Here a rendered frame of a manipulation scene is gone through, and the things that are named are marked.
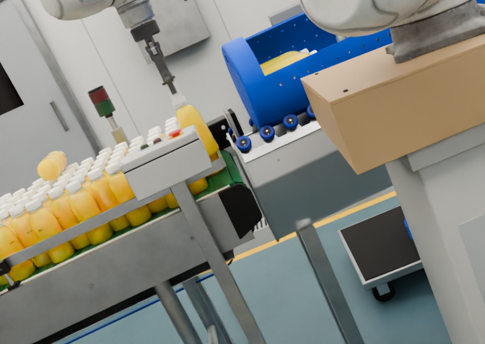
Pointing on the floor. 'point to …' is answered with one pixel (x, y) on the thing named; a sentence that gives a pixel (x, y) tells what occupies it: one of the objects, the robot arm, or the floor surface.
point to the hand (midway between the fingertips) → (175, 93)
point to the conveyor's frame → (130, 275)
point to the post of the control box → (217, 262)
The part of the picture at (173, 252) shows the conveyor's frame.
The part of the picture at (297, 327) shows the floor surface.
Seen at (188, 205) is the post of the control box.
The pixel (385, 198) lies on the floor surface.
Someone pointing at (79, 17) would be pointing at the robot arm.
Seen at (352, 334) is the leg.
